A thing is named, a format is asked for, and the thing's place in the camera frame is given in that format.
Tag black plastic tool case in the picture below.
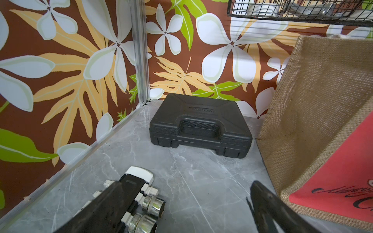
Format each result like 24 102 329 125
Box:
149 93 253 159

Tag black wire wall basket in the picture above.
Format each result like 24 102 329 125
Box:
227 0 373 27

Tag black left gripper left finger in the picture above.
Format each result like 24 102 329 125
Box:
56 174 146 233

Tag burlap red Christmas canvas bag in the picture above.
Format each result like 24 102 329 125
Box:
257 35 373 231

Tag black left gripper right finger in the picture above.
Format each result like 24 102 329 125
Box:
246 181 319 233

